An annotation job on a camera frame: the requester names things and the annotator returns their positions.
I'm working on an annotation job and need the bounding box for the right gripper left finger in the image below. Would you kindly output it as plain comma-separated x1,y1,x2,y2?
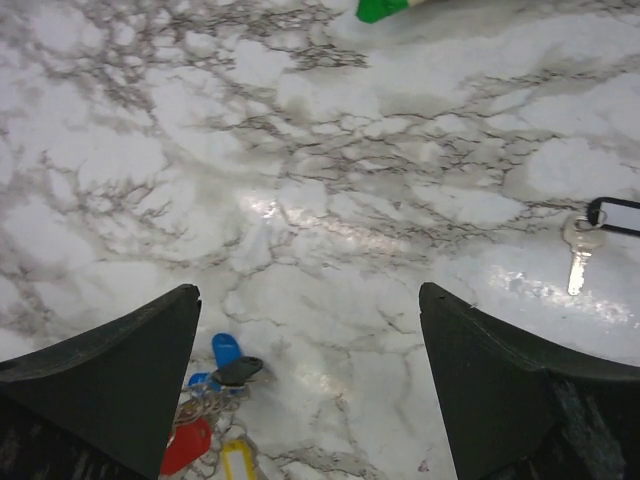
1,284,201,479

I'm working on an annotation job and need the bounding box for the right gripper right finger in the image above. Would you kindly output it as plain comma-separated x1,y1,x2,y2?
419,283,639,479

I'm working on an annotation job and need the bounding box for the metal disc with keyrings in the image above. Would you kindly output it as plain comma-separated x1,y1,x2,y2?
169,374,261,476

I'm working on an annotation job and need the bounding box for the key with black tag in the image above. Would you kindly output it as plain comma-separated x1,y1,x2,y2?
562,197,639,296

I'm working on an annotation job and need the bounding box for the red key tag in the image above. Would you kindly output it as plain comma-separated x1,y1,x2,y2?
160,418,212,476

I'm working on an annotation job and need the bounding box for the blue key tag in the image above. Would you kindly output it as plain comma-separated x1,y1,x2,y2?
186,372,223,397
211,333,243,368

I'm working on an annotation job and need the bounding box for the black key tag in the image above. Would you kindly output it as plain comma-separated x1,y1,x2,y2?
212,356,264,387

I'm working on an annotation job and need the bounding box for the yellow key tag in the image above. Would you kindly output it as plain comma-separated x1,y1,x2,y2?
221,439,258,480

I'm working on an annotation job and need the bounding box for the green white pouch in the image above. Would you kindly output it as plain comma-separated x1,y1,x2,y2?
356,0,426,24

